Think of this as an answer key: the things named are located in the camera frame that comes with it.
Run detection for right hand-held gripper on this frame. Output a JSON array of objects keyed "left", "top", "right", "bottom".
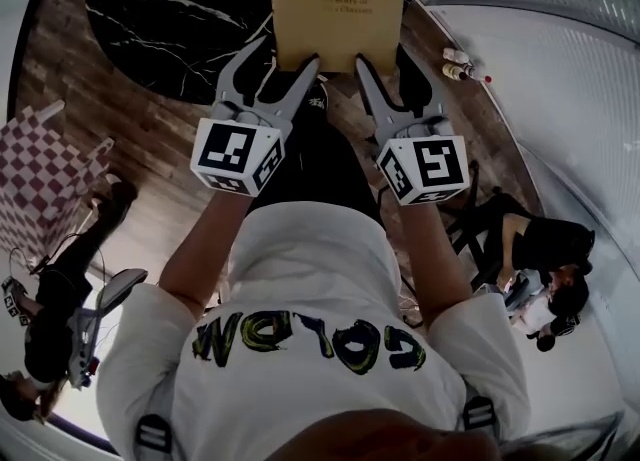
[{"left": 355, "top": 46, "right": 470, "bottom": 207}]

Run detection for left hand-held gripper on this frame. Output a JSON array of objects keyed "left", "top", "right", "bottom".
[{"left": 189, "top": 34, "right": 321, "bottom": 197}]

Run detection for tan book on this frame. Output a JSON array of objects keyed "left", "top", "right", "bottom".
[{"left": 268, "top": 0, "right": 407, "bottom": 75}]

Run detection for person's left forearm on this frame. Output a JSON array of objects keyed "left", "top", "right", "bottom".
[{"left": 159, "top": 191, "right": 256, "bottom": 323}]

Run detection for person's right forearm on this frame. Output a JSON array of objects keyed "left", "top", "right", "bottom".
[{"left": 399, "top": 201, "right": 475, "bottom": 330}]

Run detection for person's black shoe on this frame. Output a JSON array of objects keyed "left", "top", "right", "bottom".
[{"left": 295, "top": 76, "right": 331, "bottom": 120}]

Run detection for person's black trousers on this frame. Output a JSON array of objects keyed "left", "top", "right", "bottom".
[{"left": 247, "top": 73, "right": 386, "bottom": 230}]

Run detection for round black marble table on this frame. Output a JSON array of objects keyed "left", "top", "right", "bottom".
[{"left": 83, "top": 0, "right": 426, "bottom": 106}]

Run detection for black folding stool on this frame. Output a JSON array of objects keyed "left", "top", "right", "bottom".
[{"left": 444, "top": 158, "right": 509, "bottom": 295}]

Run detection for maroon white checkered box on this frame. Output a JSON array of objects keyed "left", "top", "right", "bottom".
[{"left": 0, "top": 98, "right": 115, "bottom": 263}]

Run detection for white printed t-shirt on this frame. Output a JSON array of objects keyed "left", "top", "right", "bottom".
[{"left": 97, "top": 206, "right": 531, "bottom": 461}]

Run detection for person's face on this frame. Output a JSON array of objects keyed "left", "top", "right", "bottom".
[{"left": 269, "top": 408, "right": 501, "bottom": 461}]

